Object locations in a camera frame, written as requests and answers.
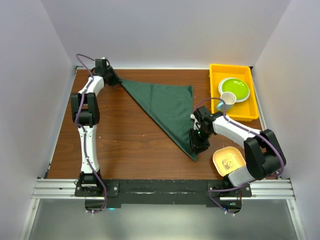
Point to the dark green cloth napkin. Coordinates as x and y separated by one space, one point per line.
170 107

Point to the cream square bowl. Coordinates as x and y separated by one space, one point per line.
228 159

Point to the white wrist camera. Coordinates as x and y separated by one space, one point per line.
102 62
196 123

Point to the aluminium frame rail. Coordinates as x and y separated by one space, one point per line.
130 145

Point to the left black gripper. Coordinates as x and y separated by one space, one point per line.
116 79

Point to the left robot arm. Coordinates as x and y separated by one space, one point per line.
86 116

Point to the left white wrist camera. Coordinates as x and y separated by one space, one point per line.
102 62

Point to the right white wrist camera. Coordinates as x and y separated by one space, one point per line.
196 123

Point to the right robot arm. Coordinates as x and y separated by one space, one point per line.
263 155

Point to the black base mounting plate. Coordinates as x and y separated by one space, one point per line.
169 192

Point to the white blue mug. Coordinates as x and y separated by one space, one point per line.
226 102

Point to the green plate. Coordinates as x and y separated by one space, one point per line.
237 86

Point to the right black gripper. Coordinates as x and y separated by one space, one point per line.
196 145

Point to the yellow plastic bin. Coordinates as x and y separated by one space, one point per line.
246 111

